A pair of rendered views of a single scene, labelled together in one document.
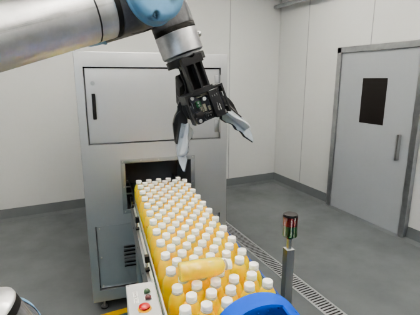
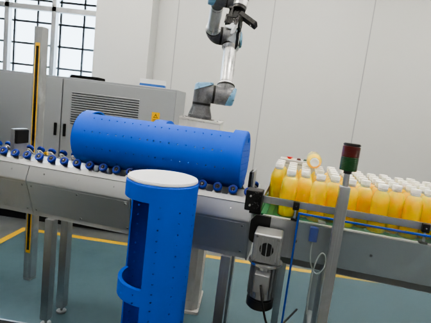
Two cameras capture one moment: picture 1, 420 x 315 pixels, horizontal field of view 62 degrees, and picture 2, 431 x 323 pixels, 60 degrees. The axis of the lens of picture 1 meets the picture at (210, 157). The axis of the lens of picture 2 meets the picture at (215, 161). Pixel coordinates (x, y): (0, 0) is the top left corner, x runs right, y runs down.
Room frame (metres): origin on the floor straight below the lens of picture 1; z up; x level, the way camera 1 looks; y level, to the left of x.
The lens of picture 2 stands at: (1.63, -1.75, 1.33)
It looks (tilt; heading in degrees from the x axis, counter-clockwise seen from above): 8 degrees down; 119
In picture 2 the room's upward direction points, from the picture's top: 7 degrees clockwise
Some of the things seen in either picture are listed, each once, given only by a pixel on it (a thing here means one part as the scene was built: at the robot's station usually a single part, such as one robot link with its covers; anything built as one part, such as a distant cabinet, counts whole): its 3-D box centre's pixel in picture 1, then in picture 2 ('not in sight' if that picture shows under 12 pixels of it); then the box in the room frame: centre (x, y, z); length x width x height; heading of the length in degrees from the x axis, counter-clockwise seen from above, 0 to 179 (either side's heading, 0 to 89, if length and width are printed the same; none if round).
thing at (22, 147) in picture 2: not in sight; (20, 141); (-0.36, -0.50, 1.00); 0.10 x 0.04 x 0.15; 107
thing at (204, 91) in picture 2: not in sight; (204, 92); (0.35, 0.25, 1.41); 0.13 x 0.12 x 0.14; 34
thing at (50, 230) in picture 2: not in sight; (48, 272); (-0.07, -0.49, 0.31); 0.06 x 0.06 x 0.63; 17
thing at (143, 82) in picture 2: not in sight; (152, 83); (-0.78, 1.09, 1.48); 0.24 x 0.12 x 0.08; 33
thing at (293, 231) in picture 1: (289, 230); (349, 163); (1.39, -0.34, 1.18); 0.06 x 0.06 x 0.05
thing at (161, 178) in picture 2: not in sight; (163, 177); (0.75, -0.60, 1.03); 0.28 x 0.28 x 0.01
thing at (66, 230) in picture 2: not in sight; (64, 263); (-0.11, -0.35, 0.31); 0.06 x 0.06 x 0.63; 17
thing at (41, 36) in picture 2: not in sight; (35, 158); (-0.61, -0.23, 0.85); 0.06 x 0.06 x 1.70; 17
